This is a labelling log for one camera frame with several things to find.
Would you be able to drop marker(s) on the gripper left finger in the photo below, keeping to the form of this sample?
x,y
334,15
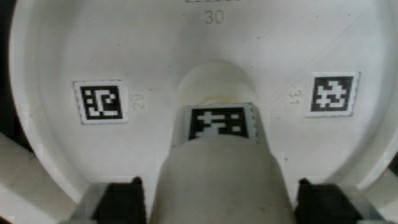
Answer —
x,y
112,204

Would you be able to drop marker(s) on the white cylindrical table leg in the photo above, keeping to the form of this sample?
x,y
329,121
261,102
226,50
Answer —
x,y
220,184

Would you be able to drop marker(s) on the white round table top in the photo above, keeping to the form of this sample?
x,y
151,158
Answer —
x,y
101,54

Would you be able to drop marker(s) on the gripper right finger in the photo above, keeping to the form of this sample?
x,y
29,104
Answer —
x,y
332,206

